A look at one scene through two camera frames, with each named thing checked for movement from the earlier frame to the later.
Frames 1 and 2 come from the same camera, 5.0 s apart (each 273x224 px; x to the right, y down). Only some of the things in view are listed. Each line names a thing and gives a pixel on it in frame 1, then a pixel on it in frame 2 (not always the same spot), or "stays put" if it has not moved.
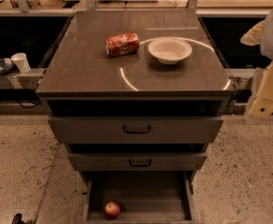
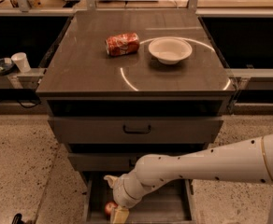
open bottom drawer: (145, 197) stays put
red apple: (111, 210) stays put
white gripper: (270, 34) to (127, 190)
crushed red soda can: (122, 44) stays put
